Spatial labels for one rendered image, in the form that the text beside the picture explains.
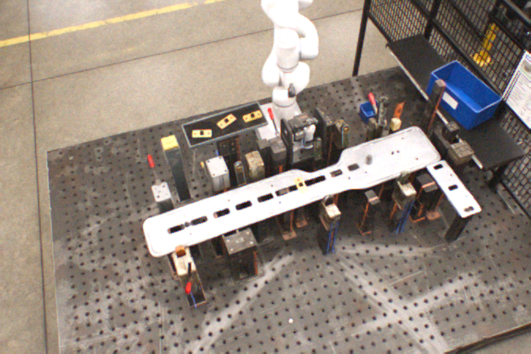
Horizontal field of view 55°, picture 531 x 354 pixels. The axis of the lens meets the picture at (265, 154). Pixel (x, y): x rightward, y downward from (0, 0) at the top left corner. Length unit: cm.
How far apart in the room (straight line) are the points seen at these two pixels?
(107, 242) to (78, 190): 36
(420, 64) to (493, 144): 58
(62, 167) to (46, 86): 159
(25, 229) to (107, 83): 133
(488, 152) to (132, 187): 175
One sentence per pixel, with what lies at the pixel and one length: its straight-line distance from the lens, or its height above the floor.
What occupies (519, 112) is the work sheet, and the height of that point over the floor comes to 117.
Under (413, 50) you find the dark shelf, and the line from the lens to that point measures 291.
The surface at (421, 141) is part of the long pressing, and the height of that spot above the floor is 100.
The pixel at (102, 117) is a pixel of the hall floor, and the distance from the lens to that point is 406.
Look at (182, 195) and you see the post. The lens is 259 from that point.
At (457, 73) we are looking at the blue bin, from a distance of 274.
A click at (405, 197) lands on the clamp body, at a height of 103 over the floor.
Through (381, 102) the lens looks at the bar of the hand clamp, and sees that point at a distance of 237.
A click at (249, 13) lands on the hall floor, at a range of 472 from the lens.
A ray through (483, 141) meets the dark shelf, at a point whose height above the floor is 103.
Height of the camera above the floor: 293
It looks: 54 degrees down
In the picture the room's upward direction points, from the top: 2 degrees counter-clockwise
